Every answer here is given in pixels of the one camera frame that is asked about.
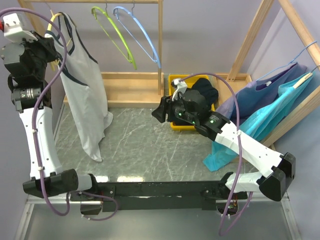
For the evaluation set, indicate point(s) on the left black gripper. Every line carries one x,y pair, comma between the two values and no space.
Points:
44,43

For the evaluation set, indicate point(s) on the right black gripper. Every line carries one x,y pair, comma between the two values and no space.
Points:
159,113

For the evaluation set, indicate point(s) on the white tank top navy trim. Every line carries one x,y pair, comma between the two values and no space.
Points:
84,88

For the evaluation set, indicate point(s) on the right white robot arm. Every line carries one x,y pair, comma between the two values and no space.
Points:
275,171

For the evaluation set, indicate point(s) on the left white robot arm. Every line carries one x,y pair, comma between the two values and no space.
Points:
26,58

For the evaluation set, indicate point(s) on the green plastic hanger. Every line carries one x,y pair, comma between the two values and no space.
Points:
112,31

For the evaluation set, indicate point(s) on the light blue plastic hanger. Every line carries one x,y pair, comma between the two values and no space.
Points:
143,41

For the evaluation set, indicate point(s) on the wooden hanger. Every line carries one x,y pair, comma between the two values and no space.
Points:
305,77

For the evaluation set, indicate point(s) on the left wooden clothes rack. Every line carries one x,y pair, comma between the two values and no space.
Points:
134,89

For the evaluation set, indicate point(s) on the wooden clothes rack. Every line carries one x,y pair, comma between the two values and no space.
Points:
134,89
312,101

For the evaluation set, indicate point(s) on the yellow plastic bin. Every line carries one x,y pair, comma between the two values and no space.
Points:
178,126

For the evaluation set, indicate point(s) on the dark navy garment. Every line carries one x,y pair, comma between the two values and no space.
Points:
205,88

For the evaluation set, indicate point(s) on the black base bar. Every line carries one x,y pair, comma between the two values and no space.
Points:
165,195

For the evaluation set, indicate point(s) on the purple blue shirt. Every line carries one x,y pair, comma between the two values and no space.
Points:
260,93

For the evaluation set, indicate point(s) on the turquoise shirt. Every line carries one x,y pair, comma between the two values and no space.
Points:
259,124

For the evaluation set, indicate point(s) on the right wooden clothes rack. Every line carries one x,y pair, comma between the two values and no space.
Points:
312,101

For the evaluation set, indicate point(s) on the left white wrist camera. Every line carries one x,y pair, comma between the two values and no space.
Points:
17,28

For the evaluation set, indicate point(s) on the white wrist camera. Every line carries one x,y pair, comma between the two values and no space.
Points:
179,86
17,28

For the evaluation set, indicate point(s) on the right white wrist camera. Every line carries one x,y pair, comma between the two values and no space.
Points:
179,86

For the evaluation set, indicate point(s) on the blue wire hanger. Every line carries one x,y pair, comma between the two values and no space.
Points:
293,61

